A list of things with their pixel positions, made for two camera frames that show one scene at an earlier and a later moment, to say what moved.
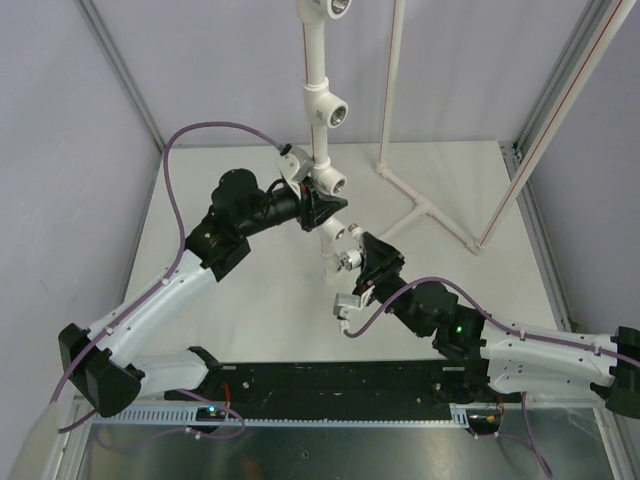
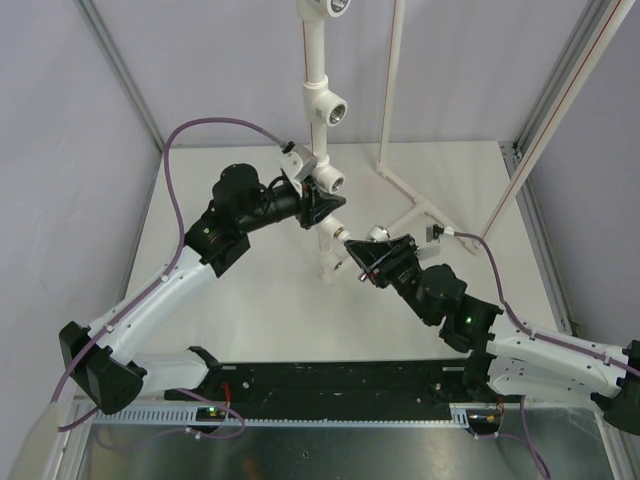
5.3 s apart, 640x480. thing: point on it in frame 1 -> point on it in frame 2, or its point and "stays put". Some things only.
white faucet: (351, 259) -> (378, 233)
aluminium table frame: (338, 442) stays put
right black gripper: (380, 262) -> (372, 257)
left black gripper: (312, 208) stays put
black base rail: (387, 390) stays put
